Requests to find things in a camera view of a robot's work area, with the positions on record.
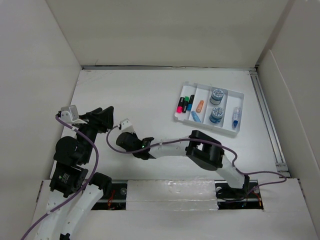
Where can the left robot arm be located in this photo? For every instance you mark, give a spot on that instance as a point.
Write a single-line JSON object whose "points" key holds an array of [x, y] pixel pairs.
{"points": [[75, 186]]}

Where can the pink cap black highlighter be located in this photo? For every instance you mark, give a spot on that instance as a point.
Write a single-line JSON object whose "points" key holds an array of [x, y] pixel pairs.
{"points": [[179, 108]]}

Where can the white foam block front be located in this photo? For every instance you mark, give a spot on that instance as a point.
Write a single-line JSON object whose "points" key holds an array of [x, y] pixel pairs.
{"points": [[171, 195]]}

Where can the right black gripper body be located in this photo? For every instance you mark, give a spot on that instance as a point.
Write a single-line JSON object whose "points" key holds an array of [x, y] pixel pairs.
{"points": [[133, 134]]}

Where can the blue slime jar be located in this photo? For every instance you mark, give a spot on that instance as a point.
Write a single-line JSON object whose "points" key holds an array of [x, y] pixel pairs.
{"points": [[216, 114], [216, 96]]}

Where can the blue cap black highlighter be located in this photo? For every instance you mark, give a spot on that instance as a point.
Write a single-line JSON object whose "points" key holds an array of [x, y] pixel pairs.
{"points": [[190, 102]]}

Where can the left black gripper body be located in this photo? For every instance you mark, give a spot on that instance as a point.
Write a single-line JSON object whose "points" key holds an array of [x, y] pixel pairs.
{"points": [[92, 127]]}

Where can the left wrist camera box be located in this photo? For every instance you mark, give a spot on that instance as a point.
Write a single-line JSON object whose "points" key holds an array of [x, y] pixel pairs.
{"points": [[69, 114]]}

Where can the orange translucent eraser case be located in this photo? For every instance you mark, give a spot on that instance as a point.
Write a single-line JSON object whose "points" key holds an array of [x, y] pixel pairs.
{"points": [[200, 106]]}

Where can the green cap black highlighter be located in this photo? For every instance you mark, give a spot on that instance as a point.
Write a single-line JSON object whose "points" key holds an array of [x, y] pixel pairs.
{"points": [[185, 104]]}

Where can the clear glue stick blue cap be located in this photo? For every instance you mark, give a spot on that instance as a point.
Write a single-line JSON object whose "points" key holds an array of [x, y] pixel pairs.
{"points": [[236, 117]]}

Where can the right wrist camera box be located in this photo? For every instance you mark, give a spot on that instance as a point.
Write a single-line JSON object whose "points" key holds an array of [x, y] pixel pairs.
{"points": [[126, 126]]}

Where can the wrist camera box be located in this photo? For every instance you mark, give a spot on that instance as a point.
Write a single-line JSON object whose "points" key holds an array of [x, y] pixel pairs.
{"points": [[126, 126], [69, 114]]}

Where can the white divided organizer tray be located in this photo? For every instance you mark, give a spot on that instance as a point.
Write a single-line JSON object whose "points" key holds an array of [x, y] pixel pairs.
{"points": [[231, 100]]}

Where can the blue translucent eraser case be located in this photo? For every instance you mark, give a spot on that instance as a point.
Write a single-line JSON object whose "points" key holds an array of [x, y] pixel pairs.
{"points": [[195, 117]]}

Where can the metal rail right edge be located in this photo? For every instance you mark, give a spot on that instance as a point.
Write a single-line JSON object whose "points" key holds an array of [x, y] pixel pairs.
{"points": [[279, 158]]}

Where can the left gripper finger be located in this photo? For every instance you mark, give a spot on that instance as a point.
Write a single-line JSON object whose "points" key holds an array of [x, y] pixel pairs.
{"points": [[103, 113], [107, 122]]}

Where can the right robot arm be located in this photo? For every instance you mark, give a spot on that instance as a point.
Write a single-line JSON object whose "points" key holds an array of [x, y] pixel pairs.
{"points": [[203, 150]]}

